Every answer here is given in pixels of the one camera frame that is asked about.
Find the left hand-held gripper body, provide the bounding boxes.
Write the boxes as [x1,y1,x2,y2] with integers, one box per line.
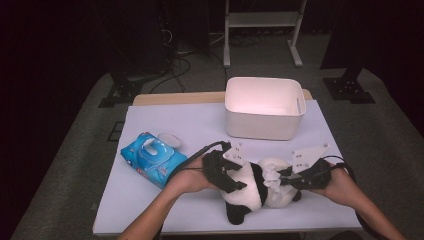
[201,142,247,191]

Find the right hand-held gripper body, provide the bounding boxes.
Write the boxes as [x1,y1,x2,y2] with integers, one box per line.
[291,142,335,191]

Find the panda plush toy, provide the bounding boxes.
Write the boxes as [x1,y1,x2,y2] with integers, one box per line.
[217,156,303,226]

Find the white wet wipe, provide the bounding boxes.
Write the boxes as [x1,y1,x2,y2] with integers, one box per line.
[262,162,285,193]

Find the white plastic storage bin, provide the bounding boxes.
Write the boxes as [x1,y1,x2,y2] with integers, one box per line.
[224,76,307,141]

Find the blue wet wipes packet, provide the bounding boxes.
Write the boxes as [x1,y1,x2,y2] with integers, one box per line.
[120,131,189,190]

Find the person's right hand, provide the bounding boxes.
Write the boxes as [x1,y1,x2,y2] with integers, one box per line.
[311,161,355,201]

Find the person's left hand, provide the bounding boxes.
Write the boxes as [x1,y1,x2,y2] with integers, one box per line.
[166,156,220,195]

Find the black stand base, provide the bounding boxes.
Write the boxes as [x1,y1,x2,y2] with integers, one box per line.
[322,65,377,105]
[97,71,145,109]

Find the dark floor plate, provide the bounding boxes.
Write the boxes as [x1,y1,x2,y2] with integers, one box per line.
[106,121,126,143]

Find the right hand-held gripper cable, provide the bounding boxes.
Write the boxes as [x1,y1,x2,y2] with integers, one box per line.
[319,154,385,240]

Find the black floor cables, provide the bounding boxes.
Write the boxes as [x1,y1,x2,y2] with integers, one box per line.
[147,28,230,95]

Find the white metal stand frame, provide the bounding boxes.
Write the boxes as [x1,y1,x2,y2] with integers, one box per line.
[222,0,308,69]

